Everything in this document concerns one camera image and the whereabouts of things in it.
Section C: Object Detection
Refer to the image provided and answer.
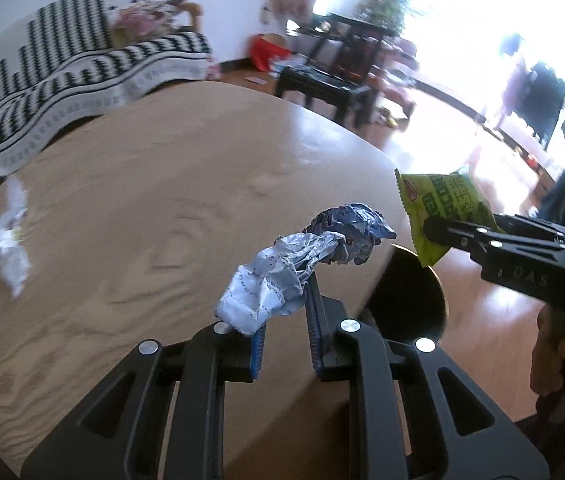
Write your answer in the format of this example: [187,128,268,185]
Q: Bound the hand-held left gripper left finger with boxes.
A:
[20,320,269,480]

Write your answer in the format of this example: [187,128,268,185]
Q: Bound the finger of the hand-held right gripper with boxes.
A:
[422,216,563,263]
[495,212,565,241]

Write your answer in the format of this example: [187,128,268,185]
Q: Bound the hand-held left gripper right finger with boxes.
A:
[305,272,550,480]

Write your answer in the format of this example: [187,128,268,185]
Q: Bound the green snack packet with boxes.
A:
[395,166,508,268]

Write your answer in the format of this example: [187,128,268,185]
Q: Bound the silver blue foil wrapper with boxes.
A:
[214,203,398,337]

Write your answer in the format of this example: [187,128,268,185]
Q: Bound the white plastic bag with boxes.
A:
[0,175,32,302]

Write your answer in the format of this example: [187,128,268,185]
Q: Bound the dark furniture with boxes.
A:
[505,60,565,151]

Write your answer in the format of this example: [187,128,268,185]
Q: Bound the yellow toy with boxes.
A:
[375,107,403,128]

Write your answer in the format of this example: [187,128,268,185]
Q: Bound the black wooden chair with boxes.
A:
[275,12,398,128]

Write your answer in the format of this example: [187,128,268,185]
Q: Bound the scattered paper scraps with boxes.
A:
[270,55,313,73]

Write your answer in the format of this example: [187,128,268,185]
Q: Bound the red bag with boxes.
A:
[250,34,290,72]

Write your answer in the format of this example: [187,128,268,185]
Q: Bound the striped black white sofa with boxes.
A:
[0,0,216,211]

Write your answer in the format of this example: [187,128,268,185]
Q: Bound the pink cartoon cushion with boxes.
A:
[112,0,186,43]

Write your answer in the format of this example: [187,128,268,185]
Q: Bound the wooden sofa frame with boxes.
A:
[177,0,223,81]

